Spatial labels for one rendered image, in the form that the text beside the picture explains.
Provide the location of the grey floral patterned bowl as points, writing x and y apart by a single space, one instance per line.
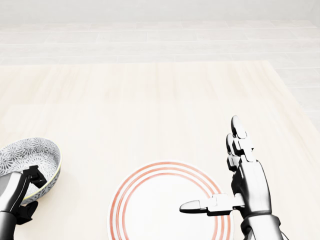
37 155

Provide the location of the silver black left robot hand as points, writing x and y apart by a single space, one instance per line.
13 190

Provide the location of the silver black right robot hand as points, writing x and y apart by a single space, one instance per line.
252 185

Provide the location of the white plate with red rings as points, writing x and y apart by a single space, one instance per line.
155 200

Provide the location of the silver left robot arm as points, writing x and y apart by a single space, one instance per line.
5 225

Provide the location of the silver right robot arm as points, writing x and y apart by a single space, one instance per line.
262 227

